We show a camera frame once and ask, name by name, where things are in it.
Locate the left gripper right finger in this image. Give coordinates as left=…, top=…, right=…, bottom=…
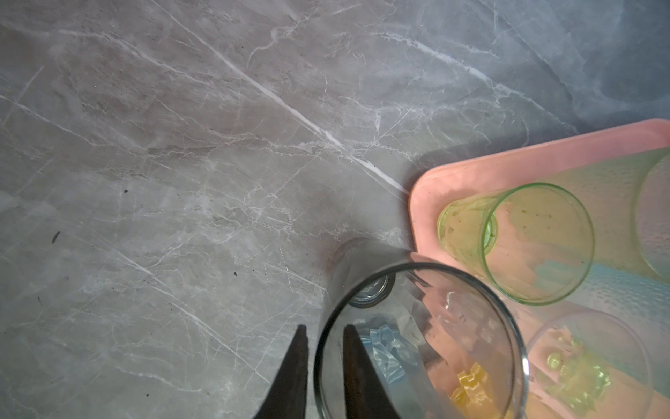
left=343, top=325, right=400, bottom=419

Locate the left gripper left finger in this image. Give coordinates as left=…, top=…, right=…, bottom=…
left=255, top=325, right=309, bottom=419

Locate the smoky grey glass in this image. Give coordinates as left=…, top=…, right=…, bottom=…
left=313, top=237, right=529, bottom=418

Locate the clear short glass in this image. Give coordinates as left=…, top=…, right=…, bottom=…
left=524, top=310, right=654, bottom=418

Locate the small green glass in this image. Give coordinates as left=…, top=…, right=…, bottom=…
left=436, top=183, right=595, bottom=306

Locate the yellow-green short glass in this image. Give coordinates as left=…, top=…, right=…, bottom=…
left=543, top=148, right=669, bottom=283

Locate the teal textured glass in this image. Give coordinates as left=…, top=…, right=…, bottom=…
left=568, top=264, right=669, bottom=396

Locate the pink plastic tray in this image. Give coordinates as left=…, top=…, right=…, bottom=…
left=408, top=119, right=669, bottom=418

